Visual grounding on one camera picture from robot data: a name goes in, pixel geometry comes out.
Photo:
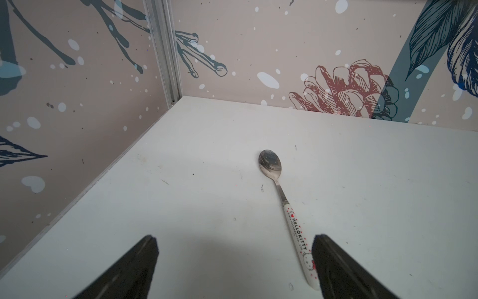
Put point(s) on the Hello Kitty metal spoon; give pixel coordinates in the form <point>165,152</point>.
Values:
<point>271,167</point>

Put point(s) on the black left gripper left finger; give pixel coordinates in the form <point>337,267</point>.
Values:
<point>129,277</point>

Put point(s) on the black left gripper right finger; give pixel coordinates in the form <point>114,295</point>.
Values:
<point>341,277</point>

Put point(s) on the aluminium corner frame post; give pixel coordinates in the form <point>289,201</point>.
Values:
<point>160,19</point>

